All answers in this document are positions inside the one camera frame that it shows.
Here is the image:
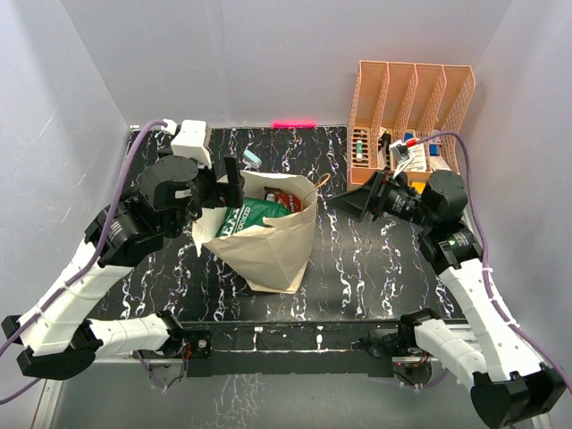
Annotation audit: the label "purple cable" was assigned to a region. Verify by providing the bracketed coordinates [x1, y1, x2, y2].
[0, 119, 166, 403]
[415, 130, 572, 390]

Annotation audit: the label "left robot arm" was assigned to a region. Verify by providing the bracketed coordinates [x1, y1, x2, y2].
[1, 155, 244, 381]

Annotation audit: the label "orange desk organizer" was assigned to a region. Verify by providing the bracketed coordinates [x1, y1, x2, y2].
[346, 60, 475, 190]

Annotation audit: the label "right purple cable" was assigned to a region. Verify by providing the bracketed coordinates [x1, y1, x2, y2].
[415, 130, 572, 390]

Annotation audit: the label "pink tape strip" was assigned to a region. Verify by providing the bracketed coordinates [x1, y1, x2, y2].
[272, 119, 316, 129]

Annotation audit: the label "yellow sticky notes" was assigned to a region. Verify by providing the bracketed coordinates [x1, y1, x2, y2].
[409, 181, 426, 194]

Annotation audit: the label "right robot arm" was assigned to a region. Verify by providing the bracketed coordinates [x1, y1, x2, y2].
[329, 171, 566, 428]

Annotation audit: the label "red brown snack box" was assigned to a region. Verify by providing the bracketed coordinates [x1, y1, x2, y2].
[263, 187, 303, 213]

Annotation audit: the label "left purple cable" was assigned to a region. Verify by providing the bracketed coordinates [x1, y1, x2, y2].
[0, 119, 166, 403]

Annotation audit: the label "white labelled bottle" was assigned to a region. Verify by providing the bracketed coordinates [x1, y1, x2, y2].
[407, 144, 429, 172]

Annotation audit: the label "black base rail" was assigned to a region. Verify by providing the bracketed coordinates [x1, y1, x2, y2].
[183, 320, 428, 377]

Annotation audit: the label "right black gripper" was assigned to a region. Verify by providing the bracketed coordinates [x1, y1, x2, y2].
[325, 166, 434, 229]

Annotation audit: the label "brown paper bag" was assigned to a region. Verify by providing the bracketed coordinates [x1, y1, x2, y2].
[192, 171, 324, 294]

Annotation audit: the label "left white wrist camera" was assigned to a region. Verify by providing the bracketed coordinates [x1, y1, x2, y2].
[161, 119, 212, 168]

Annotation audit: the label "light blue stapler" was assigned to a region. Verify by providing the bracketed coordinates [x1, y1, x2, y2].
[242, 149, 262, 170]

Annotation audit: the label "green chips bag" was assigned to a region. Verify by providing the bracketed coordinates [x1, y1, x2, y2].
[216, 198, 291, 238]

